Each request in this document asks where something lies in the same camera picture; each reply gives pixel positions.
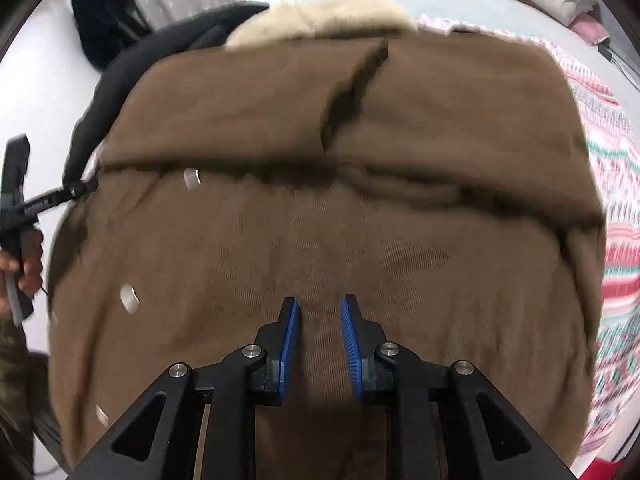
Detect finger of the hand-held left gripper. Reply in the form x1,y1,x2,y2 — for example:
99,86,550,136
12,178,99,213

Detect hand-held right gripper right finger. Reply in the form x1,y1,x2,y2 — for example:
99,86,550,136
340,294,571,480

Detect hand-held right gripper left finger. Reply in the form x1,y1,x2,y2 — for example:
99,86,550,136
70,296,301,480

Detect brown coat with fur collar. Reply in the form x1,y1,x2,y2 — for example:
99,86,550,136
47,0,607,480

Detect person's left forearm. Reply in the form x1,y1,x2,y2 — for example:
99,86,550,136
0,270,66,480

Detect person's left hand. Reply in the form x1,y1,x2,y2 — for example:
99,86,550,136
0,227,45,297

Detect black garment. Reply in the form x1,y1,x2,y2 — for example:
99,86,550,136
62,1,271,186

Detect black backpack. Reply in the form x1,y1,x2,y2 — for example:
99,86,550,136
70,0,153,71

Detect pink patterned blanket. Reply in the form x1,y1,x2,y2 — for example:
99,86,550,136
412,15,640,471

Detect pink cloth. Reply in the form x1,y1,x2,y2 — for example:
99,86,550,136
570,10,611,47

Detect black cable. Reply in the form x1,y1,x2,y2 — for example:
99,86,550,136
597,40,640,92

